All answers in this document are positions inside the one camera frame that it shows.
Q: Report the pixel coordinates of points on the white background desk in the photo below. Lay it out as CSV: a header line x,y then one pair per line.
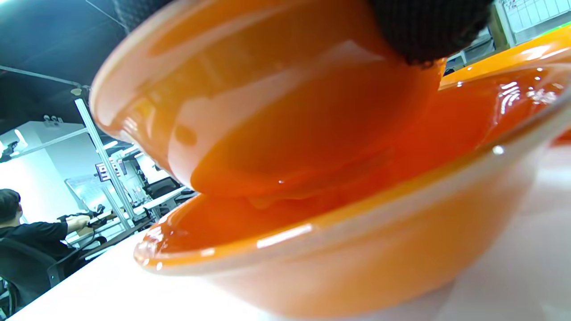
x,y
160,200

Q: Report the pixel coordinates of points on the small monitor screen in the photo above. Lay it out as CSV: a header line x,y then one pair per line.
x,y
109,170

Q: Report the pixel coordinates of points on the orange glossy bowl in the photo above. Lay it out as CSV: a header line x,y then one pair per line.
x,y
366,249
250,111

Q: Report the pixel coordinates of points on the aluminium frame post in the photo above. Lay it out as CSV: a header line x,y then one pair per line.
x,y
103,156

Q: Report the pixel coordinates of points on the black office chair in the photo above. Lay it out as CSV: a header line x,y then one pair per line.
x,y
22,272

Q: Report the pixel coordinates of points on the person's left hand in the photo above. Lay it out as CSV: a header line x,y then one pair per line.
x,y
428,26

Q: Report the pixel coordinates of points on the white grid board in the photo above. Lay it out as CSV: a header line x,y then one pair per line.
x,y
535,15

